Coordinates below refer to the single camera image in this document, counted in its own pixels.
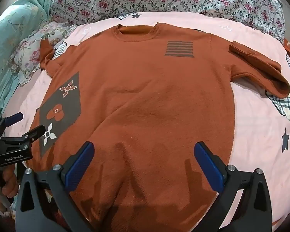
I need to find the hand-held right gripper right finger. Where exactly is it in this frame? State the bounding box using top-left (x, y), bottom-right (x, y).
top-left (194, 142), bottom-right (273, 232)

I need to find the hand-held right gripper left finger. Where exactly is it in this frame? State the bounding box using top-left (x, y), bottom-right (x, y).
top-left (14, 141), bottom-right (95, 232)

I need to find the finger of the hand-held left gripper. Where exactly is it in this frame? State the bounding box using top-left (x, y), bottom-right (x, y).
top-left (0, 112), bottom-right (24, 136)
top-left (0, 125), bottom-right (47, 148)

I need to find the orange knit sweater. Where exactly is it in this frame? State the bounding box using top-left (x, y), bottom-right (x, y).
top-left (29, 22), bottom-right (290, 232)

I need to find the person's left hand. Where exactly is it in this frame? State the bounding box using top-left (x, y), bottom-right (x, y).
top-left (0, 167), bottom-right (18, 213)

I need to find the pink printed bed sheet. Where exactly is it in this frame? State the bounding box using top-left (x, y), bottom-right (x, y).
top-left (2, 12), bottom-right (290, 232)

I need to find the ruffled floral pillow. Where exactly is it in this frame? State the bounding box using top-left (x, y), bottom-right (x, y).
top-left (11, 21), bottom-right (78, 85)

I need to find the teal floral blanket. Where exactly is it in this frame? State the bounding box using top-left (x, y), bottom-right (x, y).
top-left (0, 0), bottom-right (63, 116)

